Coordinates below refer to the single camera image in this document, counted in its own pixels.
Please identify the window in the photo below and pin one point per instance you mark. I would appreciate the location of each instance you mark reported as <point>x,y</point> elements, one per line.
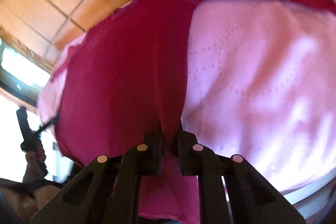
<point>23,69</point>

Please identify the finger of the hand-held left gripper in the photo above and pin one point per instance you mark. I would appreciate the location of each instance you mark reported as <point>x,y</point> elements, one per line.
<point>48,125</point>

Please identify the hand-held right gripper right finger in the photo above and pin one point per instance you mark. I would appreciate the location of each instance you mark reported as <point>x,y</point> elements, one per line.
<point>187,158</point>

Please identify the person's left hand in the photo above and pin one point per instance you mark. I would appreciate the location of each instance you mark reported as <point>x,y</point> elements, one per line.
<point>32,163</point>

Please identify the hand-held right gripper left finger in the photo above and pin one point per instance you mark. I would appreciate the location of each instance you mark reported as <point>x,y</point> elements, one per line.
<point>152,155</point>

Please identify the pink patterned blanket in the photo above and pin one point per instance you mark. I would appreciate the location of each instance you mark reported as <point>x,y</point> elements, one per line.
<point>262,82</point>

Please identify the white bed sheet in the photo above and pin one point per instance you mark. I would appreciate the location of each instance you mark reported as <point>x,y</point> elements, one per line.
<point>309,193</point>

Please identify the magenta small garment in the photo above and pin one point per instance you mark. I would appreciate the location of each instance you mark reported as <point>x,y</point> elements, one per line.
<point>118,82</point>

